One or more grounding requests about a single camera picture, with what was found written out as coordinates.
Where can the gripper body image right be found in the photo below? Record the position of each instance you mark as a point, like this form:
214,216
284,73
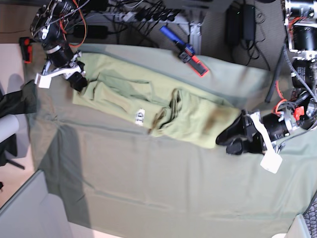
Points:
252,141

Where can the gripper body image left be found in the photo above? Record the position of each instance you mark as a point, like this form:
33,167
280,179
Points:
67,70

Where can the light yellow-green T-shirt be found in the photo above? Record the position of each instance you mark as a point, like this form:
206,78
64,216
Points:
172,108

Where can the black power brick left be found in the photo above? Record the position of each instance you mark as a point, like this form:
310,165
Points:
92,32

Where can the blue orange clamp left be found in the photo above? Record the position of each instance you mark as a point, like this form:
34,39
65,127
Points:
26,48

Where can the blue orange clamp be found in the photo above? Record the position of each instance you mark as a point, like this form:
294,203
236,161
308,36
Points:
26,48
187,53

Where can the dark green garment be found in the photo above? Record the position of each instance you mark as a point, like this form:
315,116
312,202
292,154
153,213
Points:
23,101

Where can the white ID label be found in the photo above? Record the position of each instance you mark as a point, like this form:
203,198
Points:
139,117

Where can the white power strip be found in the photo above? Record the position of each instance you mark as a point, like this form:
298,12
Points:
161,16

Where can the white paper roll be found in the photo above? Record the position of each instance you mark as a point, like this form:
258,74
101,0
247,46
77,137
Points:
9,125

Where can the blue orange clamp centre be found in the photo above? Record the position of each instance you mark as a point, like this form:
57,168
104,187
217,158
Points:
187,53

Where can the grey-green table cloth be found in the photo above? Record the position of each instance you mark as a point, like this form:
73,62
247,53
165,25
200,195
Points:
114,177

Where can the black power adapter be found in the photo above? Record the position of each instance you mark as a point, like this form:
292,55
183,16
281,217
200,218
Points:
248,22
232,27

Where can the white grey bin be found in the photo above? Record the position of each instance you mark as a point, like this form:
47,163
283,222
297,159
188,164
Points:
33,212

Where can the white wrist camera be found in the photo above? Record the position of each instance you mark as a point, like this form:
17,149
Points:
43,81
271,162

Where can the aluminium frame post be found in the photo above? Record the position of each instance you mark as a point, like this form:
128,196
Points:
195,20

